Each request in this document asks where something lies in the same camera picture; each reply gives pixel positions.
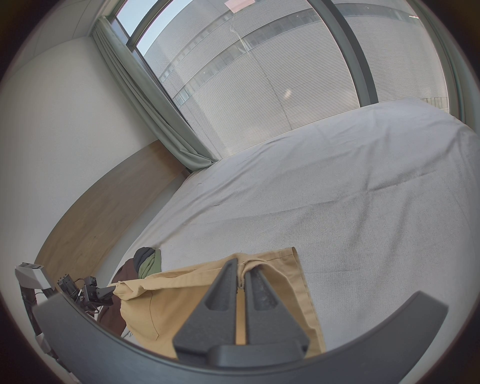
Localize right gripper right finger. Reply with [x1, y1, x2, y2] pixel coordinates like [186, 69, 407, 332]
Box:
[244, 264, 311, 353]

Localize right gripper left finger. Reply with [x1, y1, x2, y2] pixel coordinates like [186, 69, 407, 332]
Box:
[172, 259, 241, 359]

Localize tan shorts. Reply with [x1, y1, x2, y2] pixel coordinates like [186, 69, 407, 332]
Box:
[112, 247, 327, 359]

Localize bed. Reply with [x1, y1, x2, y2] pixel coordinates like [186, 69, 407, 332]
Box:
[34, 97, 480, 361]

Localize brown garment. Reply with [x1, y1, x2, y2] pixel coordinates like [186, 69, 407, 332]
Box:
[98, 259, 141, 336]

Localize black garment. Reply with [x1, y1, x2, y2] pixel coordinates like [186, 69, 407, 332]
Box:
[134, 247, 156, 274]

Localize green garment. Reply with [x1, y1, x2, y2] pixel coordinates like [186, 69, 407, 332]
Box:
[138, 249, 163, 280]

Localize grey-green curtain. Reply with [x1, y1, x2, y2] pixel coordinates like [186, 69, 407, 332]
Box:
[92, 19, 218, 173]

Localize window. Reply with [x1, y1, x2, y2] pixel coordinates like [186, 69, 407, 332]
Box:
[114, 0, 466, 162]

